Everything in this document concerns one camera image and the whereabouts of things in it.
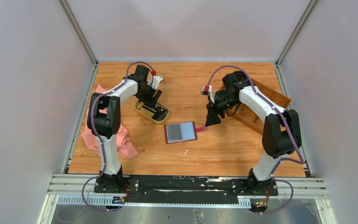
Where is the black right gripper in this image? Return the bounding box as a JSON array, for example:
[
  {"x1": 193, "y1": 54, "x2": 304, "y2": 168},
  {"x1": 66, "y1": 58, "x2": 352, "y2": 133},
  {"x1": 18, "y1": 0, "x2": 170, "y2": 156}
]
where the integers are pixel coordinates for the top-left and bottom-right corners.
[{"x1": 206, "y1": 94, "x2": 241, "y2": 127}]

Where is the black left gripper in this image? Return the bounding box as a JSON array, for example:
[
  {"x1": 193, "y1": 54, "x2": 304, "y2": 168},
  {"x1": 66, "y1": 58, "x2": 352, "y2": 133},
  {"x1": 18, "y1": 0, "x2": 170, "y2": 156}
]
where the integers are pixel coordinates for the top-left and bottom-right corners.
[{"x1": 136, "y1": 82, "x2": 161, "y2": 108}]

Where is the oval wooden tray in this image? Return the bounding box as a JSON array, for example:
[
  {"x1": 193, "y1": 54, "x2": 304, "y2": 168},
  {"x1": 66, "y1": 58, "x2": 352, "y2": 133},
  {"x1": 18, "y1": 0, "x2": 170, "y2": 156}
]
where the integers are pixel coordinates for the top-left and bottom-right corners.
[{"x1": 135, "y1": 101, "x2": 171, "y2": 125}]

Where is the grey credit card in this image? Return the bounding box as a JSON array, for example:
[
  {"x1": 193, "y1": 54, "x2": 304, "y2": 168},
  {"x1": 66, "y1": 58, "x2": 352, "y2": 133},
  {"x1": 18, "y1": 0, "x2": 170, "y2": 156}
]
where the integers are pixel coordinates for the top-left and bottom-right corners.
[{"x1": 166, "y1": 124, "x2": 182, "y2": 142}]

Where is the red leather card holder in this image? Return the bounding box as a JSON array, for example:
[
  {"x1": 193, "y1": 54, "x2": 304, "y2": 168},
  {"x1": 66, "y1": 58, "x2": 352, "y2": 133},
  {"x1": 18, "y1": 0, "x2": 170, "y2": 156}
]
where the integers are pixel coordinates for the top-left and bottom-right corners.
[{"x1": 164, "y1": 121, "x2": 206, "y2": 144}]

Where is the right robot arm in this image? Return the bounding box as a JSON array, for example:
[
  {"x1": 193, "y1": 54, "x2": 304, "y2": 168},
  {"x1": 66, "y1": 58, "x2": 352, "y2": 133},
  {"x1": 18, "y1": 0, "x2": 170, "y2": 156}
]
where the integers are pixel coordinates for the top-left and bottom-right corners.
[{"x1": 201, "y1": 71, "x2": 302, "y2": 195}]

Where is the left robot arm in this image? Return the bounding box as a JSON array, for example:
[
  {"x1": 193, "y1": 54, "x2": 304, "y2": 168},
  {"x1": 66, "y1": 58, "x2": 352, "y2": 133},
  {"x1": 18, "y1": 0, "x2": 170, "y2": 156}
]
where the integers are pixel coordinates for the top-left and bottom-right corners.
[{"x1": 87, "y1": 62, "x2": 170, "y2": 193}]

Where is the wooden compartment organizer tray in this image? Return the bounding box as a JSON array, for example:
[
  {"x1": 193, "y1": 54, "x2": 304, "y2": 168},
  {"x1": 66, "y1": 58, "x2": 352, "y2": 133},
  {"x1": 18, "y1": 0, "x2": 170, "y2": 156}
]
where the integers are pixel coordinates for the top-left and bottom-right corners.
[{"x1": 227, "y1": 79, "x2": 291, "y2": 134}]

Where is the pink cloth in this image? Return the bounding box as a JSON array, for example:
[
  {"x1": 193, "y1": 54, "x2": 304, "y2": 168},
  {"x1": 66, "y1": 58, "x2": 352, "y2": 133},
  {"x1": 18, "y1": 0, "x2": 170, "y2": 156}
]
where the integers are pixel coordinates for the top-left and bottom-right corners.
[{"x1": 81, "y1": 85, "x2": 138, "y2": 159}]

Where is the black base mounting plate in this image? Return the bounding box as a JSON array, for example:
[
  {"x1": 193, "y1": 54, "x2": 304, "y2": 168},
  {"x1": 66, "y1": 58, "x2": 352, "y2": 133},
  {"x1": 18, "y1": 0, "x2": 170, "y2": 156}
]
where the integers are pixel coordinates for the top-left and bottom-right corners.
[{"x1": 94, "y1": 175, "x2": 278, "y2": 205}]

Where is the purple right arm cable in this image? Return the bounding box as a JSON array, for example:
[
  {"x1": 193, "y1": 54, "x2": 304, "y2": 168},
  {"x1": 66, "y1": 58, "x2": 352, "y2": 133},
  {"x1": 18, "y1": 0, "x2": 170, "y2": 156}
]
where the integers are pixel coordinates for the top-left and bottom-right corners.
[{"x1": 207, "y1": 65, "x2": 306, "y2": 216}]

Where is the aluminium frame rail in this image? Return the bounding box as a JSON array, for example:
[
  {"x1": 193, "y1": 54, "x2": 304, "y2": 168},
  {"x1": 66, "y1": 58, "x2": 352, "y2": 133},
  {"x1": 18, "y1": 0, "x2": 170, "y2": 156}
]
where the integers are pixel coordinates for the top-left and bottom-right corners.
[{"x1": 47, "y1": 174, "x2": 328, "y2": 209}]

